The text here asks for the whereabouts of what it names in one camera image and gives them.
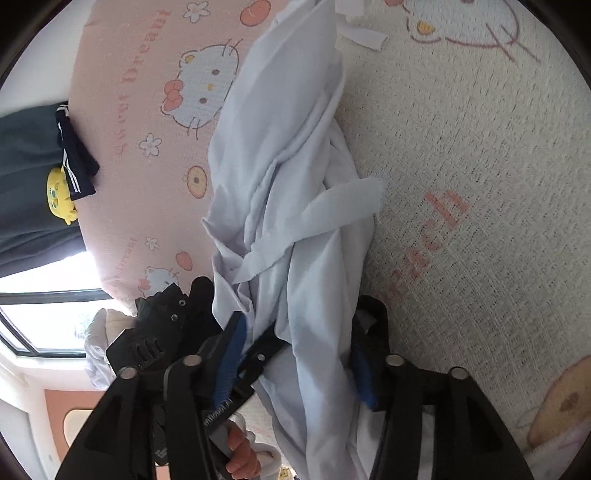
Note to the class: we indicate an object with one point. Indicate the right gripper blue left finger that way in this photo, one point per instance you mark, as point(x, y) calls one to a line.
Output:
point(194, 387)

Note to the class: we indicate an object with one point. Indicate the navy white-striped folded garment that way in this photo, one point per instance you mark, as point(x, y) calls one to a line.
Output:
point(78, 164)

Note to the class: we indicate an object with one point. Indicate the person's hand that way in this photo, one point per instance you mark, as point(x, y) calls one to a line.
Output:
point(243, 463)

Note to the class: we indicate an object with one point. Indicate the white cream clothes heap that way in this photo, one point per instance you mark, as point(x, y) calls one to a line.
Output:
point(105, 327)

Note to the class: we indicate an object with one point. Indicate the dark teal curtain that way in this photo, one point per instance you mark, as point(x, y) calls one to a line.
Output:
point(31, 236)

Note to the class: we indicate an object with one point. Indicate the white shirt navy trim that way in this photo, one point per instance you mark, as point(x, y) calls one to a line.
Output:
point(292, 221)

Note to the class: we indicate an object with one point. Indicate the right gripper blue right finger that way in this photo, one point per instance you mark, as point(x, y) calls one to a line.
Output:
point(392, 384)

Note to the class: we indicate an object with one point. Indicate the yellow plush toy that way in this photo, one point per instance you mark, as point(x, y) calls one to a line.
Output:
point(58, 197)

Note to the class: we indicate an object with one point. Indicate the pink cream Hello Kitty blanket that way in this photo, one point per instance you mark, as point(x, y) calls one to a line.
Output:
point(472, 116)

